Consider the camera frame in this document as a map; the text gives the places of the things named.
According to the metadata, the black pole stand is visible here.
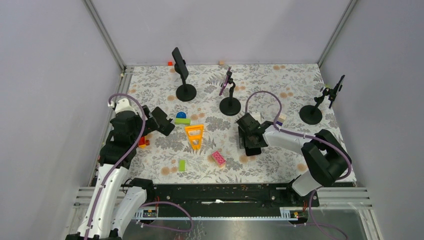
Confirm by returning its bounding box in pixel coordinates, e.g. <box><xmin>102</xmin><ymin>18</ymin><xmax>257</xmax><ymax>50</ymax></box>
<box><xmin>299</xmin><ymin>87</ymin><xmax>331</xmax><ymax>125</ymax></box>
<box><xmin>219</xmin><ymin>78</ymin><xmax>241</xmax><ymax>116</ymax></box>

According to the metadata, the black phone purple case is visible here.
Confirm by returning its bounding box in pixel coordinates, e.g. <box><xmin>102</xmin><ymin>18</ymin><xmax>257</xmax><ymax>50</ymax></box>
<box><xmin>238</xmin><ymin>127</ymin><xmax>262</xmax><ymax>157</ymax></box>

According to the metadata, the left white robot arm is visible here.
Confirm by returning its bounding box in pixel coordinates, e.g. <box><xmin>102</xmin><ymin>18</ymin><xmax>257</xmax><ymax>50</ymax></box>
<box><xmin>65</xmin><ymin>105</ymin><xmax>159</xmax><ymax>240</ymax></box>

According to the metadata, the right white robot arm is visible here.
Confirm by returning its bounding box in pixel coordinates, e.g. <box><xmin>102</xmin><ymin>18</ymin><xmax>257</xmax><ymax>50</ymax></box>
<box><xmin>236</xmin><ymin>113</ymin><xmax>352</xmax><ymax>207</ymax></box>

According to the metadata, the back left pole stand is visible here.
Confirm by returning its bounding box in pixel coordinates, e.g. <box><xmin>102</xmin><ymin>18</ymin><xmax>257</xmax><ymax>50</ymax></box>
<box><xmin>176</xmin><ymin>75</ymin><xmax>197</xmax><ymax>102</ymax></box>

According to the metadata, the black phone on back stand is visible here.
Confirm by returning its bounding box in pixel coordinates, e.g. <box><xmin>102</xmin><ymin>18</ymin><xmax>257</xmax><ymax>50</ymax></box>
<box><xmin>171</xmin><ymin>47</ymin><xmax>189</xmax><ymax>80</ymax></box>

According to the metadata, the red yellow toy truck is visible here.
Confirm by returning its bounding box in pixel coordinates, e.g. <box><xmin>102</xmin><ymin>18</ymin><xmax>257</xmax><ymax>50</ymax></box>
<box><xmin>137</xmin><ymin>135</ymin><xmax>150</xmax><ymax>149</ymax></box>

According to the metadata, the floral patterned table mat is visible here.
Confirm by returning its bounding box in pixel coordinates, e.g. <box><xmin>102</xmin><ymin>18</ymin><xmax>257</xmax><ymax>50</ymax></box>
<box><xmin>127</xmin><ymin>64</ymin><xmax>344</xmax><ymax>184</ymax></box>

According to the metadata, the long green block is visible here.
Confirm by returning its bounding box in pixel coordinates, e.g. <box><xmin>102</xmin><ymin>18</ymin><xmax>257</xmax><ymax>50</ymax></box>
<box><xmin>174</xmin><ymin>118</ymin><xmax>191</xmax><ymax>126</ymax></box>

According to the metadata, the blue arch block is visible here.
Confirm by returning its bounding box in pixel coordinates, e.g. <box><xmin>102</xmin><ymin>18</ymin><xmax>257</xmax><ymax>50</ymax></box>
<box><xmin>176</xmin><ymin>111</ymin><xmax>187</xmax><ymax>119</ymax></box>

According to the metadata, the stacked coloured cube tower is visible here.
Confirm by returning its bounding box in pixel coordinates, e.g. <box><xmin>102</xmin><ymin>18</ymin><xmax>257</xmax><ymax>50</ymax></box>
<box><xmin>276</xmin><ymin>113</ymin><xmax>287</xmax><ymax>127</ymax></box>

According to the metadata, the pink studded toy brick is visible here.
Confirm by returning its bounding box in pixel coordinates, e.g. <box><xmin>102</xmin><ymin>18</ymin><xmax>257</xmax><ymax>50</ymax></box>
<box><xmin>211</xmin><ymin>151</ymin><xmax>227</xmax><ymax>168</ymax></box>

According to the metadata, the small green block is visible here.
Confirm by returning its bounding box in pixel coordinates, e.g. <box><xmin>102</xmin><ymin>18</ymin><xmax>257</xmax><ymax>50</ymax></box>
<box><xmin>178</xmin><ymin>159</ymin><xmax>186</xmax><ymax>172</ymax></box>

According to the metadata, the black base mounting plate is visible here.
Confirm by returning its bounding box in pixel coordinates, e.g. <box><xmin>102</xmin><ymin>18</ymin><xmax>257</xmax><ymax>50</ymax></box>
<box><xmin>146</xmin><ymin>183</ymin><xmax>320</xmax><ymax>218</ymax></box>

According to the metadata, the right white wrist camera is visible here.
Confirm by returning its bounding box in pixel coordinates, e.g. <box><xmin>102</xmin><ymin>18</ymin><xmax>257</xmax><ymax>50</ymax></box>
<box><xmin>250</xmin><ymin>111</ymin><xmax>263</xmax><ymax>123</ymax></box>

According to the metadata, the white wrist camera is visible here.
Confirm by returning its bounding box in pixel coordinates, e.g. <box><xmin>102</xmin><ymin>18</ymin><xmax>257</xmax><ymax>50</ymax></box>
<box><xmin>250</xmin><ymin>111</ymin><xmax>263</xmax><ymax>123</ymax></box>
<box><xmin>114</xmin><ymin>98</ymin><xmax>136</xmax><ymax>114</ymax></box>

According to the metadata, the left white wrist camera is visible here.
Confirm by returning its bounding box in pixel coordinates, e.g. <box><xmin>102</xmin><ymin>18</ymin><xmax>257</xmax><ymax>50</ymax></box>
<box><xmin>114</xmin><ymin>98</ymin><xmax>136</xmax><ymax>114</ymax></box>

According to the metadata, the orange triangular plastic frame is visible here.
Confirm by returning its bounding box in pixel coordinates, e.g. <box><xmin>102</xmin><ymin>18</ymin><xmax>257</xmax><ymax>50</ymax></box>
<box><xmin>184</xmin><ymin>124</ymin><xmax>204</xmax><ymax>151</ymax></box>

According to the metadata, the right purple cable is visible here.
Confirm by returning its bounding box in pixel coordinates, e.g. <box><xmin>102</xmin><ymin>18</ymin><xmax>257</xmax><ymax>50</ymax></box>
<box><xmin>244</xmin><ymin>90</ymin><xmax>353</xmax><ymax>240</ymax></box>

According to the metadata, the purple cable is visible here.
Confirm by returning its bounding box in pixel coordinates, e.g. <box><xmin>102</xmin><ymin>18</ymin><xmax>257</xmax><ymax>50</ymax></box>
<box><xmin>244</xmin><ymin>90</ymin><xmax>353</xmax><ymax>240</ymax></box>
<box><xmin>82</xmin><ymin>93</ymin><xmax>194</xmax><ymax>240</ymax></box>

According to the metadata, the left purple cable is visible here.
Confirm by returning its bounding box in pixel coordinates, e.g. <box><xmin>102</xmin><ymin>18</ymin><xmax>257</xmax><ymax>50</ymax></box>
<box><xmin>82</xmin><ymin>93</ymin><xmax>194</xmax><ymax>240</ymax></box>

